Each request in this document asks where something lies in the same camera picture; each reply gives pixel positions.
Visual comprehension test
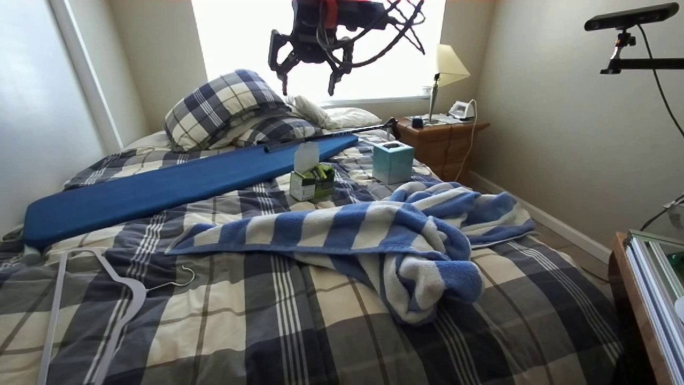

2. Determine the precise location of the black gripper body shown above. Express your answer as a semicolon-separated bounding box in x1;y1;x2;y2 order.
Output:
289;0;345;65

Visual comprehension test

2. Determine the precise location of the blue white striped towel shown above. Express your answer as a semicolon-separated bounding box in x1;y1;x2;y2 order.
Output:
167;180;538;327

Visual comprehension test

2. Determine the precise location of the plaid bed comforter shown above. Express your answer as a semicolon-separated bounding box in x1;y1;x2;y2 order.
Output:
0;125;626;385

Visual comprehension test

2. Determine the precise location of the bright window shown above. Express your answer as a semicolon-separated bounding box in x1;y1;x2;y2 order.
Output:
189;0;446;102

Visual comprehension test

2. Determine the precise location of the cream pillow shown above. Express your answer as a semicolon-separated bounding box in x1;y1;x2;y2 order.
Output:
319;106;384;133

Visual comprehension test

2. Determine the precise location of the white crumpled cloth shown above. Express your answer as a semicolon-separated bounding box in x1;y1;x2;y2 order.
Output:
285;95;334;128

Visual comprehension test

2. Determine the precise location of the black metal rod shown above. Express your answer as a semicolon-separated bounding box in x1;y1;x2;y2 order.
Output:
259;119;398;147

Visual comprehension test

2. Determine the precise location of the plaid pillow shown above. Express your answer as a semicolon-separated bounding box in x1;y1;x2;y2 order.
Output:
163;69;322;155

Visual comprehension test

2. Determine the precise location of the cream shade table lamp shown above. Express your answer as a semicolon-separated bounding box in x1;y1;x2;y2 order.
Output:
425;43;471;127

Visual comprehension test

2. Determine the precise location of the teal tissue box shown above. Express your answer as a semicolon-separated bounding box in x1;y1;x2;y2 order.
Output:
369;139;416;186

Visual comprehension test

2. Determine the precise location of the open green box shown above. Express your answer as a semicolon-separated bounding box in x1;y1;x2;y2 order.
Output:
285;139;337;204

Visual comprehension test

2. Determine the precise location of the white desk phone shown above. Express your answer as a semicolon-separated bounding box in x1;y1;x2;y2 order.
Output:
446;98;478;123

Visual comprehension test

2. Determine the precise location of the wooden nightstand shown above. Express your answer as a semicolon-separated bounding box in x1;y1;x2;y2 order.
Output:
392;115;491;183

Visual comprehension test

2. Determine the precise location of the blue flat sheet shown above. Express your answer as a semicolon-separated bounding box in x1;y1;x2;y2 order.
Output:
20;133;360;250

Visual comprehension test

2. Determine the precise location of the white sliding closet door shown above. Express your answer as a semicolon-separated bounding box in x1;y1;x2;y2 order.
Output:
0;0;124;237

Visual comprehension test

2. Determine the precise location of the white clothes hanger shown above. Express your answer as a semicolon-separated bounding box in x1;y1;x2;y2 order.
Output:
33;246;199;385

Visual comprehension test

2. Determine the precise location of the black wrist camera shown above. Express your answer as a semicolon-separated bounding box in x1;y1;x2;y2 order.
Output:
339;0;392;32

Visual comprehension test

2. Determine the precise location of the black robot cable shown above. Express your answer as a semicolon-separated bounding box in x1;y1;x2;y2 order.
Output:
311;0;429;72

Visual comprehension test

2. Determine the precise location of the black stereo camera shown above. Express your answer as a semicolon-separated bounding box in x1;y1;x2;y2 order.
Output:
584;0;682;32

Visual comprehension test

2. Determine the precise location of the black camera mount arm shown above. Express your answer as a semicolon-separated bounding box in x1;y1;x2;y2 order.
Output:
597;29;684;77

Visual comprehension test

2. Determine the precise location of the black camera cable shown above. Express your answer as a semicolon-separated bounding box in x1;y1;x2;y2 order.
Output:
634;23;684;141

